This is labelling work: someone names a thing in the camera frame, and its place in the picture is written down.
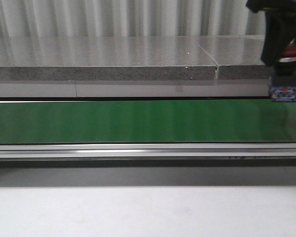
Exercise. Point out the aluminium conveyor side rail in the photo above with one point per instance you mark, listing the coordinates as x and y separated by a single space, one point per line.
147 151

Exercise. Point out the grey stone countertop slab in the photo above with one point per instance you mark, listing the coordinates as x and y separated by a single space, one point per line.
104 59

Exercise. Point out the red mushroom push button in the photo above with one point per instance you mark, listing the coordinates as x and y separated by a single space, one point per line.
282 87

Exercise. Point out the white pleated curtain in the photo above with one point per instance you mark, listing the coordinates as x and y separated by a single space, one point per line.
125 18

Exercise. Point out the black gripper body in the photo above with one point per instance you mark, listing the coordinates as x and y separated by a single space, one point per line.
271 5

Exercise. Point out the green conveyor belt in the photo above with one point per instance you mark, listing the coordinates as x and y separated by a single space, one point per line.
135 121

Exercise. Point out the white base panel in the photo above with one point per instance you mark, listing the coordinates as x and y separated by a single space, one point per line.
77 89

